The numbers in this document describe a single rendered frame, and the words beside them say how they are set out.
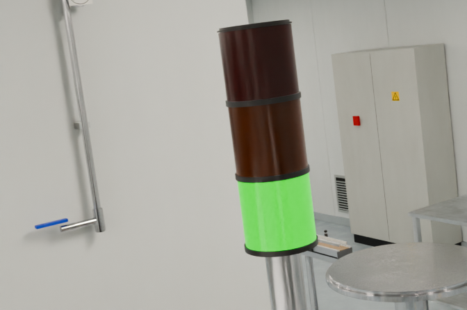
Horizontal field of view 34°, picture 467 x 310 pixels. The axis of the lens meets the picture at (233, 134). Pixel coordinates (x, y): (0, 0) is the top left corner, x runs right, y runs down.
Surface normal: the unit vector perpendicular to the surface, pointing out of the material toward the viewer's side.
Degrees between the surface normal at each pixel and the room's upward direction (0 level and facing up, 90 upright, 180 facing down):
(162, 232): 90
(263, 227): 90
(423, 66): 90
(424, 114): 90
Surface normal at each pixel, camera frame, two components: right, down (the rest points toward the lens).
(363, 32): -0.84, 0.18
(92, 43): 0.53, 0.04
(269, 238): -0.29, 0.15
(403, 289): -0.13, -0.98
